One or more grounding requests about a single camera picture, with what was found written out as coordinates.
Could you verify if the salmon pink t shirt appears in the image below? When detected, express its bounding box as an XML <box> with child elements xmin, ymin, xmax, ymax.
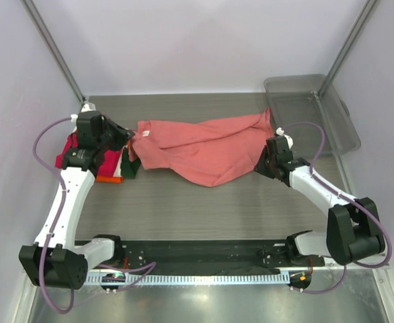
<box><xmin>128</xmin><ymin>108</ymin><xmax>274</xmax><ymax>187</ymax></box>

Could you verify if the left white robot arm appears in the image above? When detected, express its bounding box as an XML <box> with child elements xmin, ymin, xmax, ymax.
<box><xmin>18</xmin><ymin>110</ymin><xmax>134</xmax><ymax>290</ymax></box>

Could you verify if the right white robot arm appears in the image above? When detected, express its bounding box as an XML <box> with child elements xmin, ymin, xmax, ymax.
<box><xmin>254</xmin><ymin>135</ymin><xmax>393</xmax><ymax>267</ymax></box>

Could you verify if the magenta folded t shirt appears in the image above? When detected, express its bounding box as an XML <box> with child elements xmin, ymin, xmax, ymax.
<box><xmin>55</xmin><ymin>131</ymin><xmax>123</xmax><ymax>177</ymax></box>

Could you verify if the green folded t shirt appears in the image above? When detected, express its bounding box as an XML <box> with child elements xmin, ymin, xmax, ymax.
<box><xmin>120</xmin><ymin>147</ymin><xmax>141</xmax><ymax>179</ymax></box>

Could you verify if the clear plastic bin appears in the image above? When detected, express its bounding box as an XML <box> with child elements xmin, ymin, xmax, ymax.
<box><xmin>264</xmin><ymin>74</ymin><xmax>361</xmax><ymax>159</ymax></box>

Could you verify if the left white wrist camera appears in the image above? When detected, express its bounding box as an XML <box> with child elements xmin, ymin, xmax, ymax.
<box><xmin>71</xmin><ymin>102</ymin><xmax>97</xmax><ymax>123</ymax></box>

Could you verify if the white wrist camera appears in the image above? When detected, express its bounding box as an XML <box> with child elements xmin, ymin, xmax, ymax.
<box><xmin>275</xmin><ymin>127</ymin><xmax>294</xmax><ymax>149</ymax></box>
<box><xmin>71</xmin><ymin>102</ymin><xmax>97</xmax><ymax>123</ymax></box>

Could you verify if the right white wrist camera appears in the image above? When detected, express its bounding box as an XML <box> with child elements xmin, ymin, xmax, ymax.
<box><xmin>275</xmin><ymin>127</ymin><xmax>294</xmax><ymax>149</ymax></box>

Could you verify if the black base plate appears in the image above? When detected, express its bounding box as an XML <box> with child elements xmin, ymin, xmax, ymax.
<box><xmin>95</xmin><ymin>239</ymin><xmax>329</xmax><ymax>274</ymax></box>

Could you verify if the slotted white cable duct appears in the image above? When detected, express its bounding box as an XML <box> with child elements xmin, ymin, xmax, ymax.
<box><xmin>84</xmin><ymin>271</ymin><xmax>290</xmax><ymax>287</ymax></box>

